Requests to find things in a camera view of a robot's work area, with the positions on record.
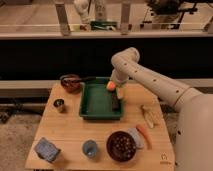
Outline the small metal can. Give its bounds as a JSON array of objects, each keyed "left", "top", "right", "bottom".
[{"left": 53, "top": 99, "right": 65, "bottom": 113}]

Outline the black background stand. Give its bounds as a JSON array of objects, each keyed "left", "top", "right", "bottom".
[{"left": 141, "top": 0, "right": 199, "bottom": 30}]

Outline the blue sponge block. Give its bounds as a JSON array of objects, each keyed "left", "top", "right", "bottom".
[{"left": 34, "top": 137, "right": 61, "bottom": 163}]

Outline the red-brown pan with handle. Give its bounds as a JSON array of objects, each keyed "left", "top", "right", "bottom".
[{"left": 60, "top": 74, "right": 95, "bottom": 93}]

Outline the green plastic tray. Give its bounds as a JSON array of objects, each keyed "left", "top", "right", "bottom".
[{"left": 79, "top": 77, "right": 124, "bottom": 120}]

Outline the orange carrot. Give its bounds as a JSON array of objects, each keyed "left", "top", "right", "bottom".
[{"left": 136, "top": 124, "right": 152, "bottom": 149}]

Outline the blue plastic cup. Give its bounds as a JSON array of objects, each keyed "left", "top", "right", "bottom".
[{"left": 82, "top": 140, "right": 98, "bottom": 158}]

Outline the green background bin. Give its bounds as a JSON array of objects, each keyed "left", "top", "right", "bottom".
[{"left": 90, "top": 21, "right": 117, "bottom": 31}]

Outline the dark brown bowl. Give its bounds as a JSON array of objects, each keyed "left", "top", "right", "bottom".
[{"left": 106, "top": 131, "right": 136, "bottom": 162}]

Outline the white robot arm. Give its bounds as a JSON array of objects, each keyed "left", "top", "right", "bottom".
[{"left": 111, "top": 47, "right": 213, "bottom": 171}]

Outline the orange apple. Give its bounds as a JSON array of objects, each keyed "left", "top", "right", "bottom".
[{"left": 106, "top": 82, "right": 116, "bottom": 91}]

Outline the grey cloth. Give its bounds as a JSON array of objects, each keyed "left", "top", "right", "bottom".
[{"left": 127, "top": 128, "right": 144, "bottom": 149}]

